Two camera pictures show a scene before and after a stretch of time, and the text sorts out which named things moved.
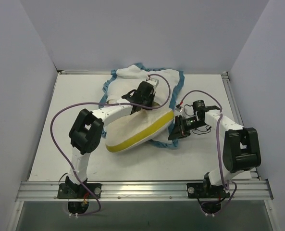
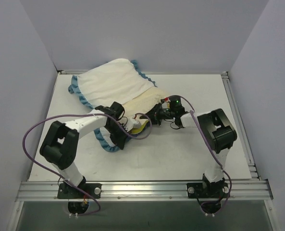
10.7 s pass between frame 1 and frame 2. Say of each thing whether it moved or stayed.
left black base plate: stayed
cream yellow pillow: moved
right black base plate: stayed
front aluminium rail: stayed
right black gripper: moved
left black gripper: moved
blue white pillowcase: moved
